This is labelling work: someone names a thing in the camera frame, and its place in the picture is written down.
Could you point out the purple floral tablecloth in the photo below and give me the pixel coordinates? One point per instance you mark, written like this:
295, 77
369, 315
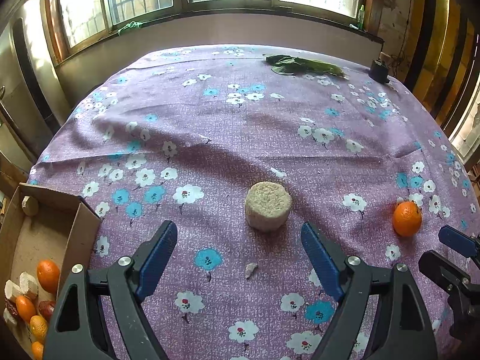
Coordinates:
183, 134

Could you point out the green leafy vegetable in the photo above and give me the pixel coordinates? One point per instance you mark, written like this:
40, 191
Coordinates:
288, 65

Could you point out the round white sugarcane piece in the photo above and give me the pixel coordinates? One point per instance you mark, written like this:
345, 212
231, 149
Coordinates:
267, 206

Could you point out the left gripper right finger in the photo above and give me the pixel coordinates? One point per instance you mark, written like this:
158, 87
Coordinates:
401, 327

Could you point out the orange tangerine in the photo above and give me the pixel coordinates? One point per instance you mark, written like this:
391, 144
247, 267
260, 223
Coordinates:
407, 219
48, 275
37, 350
25, 308

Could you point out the small dark bottle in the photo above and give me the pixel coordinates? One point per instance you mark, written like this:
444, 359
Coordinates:
379, 69

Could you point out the brown cardboard box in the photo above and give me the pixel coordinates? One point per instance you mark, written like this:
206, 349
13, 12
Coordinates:
64, 231

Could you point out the green cloth on sill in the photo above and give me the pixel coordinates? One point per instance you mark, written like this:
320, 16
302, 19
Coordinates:
131, 26

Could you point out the small sugarcane scrap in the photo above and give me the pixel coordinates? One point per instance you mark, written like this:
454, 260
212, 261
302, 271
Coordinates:
250, 269

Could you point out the green bottle on sill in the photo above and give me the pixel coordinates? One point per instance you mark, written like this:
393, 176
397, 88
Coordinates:
361, 18

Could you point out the yellowish tangerine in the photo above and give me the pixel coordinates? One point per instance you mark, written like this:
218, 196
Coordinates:
39, 328

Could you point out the white sugarcane chunk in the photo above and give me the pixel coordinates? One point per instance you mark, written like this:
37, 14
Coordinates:
28, 285
30, 206

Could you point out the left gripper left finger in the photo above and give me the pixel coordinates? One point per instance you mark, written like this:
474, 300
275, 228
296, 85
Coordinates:
78, 329

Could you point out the tall standing air conditioner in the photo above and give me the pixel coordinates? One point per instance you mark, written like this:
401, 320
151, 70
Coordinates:
33, 103

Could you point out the white sugarcane cube front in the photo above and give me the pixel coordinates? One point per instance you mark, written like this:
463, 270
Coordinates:
12, 291

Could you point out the dark red jujube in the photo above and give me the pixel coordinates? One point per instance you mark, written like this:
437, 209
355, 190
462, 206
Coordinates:
46, 309

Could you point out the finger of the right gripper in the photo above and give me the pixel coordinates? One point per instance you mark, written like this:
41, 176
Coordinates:
463, 296
467, 246

